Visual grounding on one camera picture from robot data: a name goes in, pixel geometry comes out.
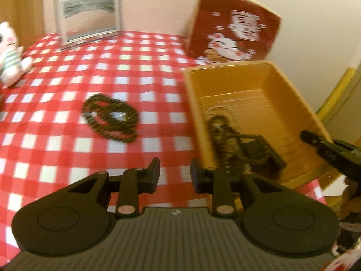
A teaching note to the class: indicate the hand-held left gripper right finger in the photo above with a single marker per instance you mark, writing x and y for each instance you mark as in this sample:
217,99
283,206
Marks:
197,176

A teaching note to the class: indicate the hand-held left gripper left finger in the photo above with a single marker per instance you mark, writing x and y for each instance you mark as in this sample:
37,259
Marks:
153,173

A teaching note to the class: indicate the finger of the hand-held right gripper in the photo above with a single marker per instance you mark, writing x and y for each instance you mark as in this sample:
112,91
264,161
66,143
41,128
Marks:
332,151

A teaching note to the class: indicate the yellow ribbed plastic tray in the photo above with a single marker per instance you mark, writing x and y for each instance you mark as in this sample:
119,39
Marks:
253,82

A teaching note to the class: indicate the yellow chair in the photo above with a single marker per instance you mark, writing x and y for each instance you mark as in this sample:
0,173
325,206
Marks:
335,93

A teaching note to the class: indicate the red white checkered tablecloth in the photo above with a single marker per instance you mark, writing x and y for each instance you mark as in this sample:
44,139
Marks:
84,70

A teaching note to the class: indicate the red lucky cat box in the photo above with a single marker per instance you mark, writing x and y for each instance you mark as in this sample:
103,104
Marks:
234,25

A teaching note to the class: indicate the white cat plush toy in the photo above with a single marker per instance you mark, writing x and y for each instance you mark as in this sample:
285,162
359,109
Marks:
11,59

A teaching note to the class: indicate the wooden side panel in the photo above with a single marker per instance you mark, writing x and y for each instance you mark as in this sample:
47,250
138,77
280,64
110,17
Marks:
19,11

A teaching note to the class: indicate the clear sand art frame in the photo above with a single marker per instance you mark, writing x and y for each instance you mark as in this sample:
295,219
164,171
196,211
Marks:
88,17

